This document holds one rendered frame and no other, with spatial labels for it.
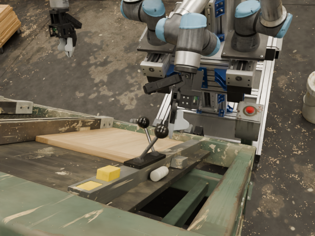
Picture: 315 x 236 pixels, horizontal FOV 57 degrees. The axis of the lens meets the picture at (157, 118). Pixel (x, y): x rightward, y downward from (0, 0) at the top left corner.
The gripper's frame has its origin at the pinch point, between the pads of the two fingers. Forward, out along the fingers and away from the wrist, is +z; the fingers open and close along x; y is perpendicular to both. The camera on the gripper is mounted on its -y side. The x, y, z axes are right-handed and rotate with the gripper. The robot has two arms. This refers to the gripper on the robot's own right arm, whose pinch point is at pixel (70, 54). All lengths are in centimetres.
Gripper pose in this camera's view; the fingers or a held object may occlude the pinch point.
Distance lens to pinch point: 143.3
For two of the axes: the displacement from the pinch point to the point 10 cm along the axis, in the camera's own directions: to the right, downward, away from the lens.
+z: 0.1, 9.0, 4.4
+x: 9.3, 1.5, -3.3
